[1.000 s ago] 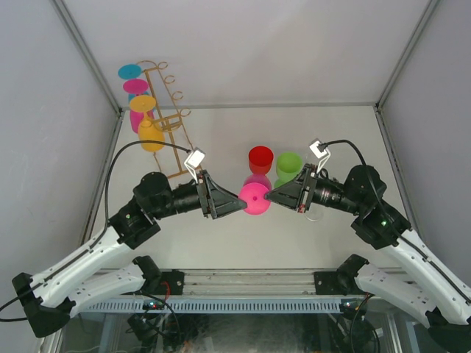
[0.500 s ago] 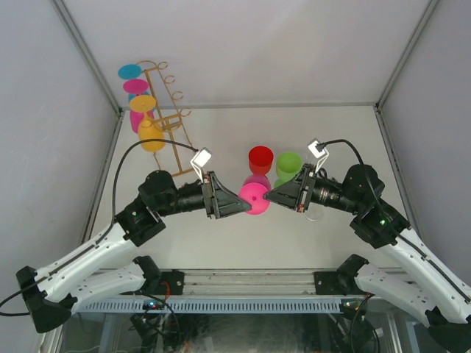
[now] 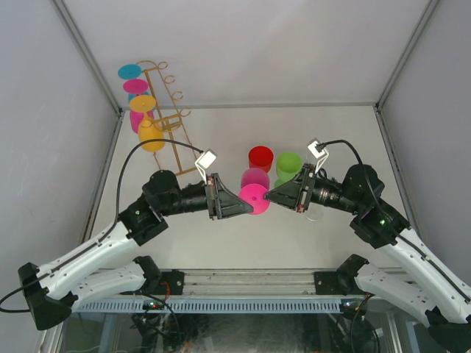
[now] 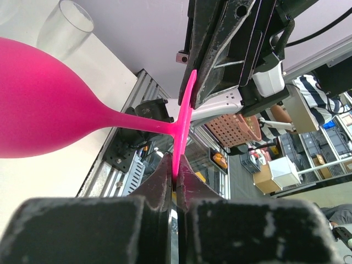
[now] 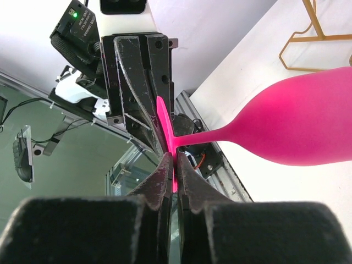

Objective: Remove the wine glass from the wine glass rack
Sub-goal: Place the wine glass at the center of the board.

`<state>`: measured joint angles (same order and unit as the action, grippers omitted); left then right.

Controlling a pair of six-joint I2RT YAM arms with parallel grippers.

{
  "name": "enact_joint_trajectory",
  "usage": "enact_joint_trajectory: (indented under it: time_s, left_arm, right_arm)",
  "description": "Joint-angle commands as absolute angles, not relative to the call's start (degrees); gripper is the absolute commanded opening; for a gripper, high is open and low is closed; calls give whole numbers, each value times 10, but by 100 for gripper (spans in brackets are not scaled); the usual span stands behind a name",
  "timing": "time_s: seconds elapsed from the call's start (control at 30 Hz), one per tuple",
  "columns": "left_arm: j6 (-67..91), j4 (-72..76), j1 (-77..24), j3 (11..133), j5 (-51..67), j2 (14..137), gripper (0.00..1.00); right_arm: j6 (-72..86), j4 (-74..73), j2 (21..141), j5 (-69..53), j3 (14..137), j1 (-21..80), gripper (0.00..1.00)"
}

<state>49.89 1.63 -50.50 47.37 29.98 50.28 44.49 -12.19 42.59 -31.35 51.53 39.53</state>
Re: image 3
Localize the clear wine glass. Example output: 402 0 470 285
304 204 323 222

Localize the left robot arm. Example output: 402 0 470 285
18 170 253 331

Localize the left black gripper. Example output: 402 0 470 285
159 174 252 221

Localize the left black base bracket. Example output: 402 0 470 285
141 270 185 296

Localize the red plastic wine glass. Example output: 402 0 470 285
248 146 274 173

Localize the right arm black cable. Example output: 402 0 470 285
318 138 471 302

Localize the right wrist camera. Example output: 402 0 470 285
307 138 330 174

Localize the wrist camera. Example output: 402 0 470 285
194 149 217 183
307 138 330 174

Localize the blue slotted cable duct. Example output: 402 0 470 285
77 298 342 314

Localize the cyan plastic wine glass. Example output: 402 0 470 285
118 63 149 102

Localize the orange plastic wine glass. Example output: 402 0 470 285
137 111 165 152

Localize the magenta wine glass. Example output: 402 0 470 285
238 168 270 215
123 78 156 133

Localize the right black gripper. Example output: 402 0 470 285
263 163 362 215

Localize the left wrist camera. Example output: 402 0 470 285
194 149 217 183

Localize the green plastic wine glass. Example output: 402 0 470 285
274 151 302 188

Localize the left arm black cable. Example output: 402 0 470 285
0 138 205 314

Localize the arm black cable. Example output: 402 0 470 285
0 138 205 314
318 138 471 302

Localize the gold wire glass rack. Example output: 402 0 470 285
136 60 207 177

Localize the black base bracket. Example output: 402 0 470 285
314 271 347 296
141 270 185 296

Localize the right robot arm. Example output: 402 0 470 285
264 164 470 352

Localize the aluminium mounting rail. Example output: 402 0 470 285
91 267 417 299

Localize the right black base bracket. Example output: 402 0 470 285
314 271 347 296

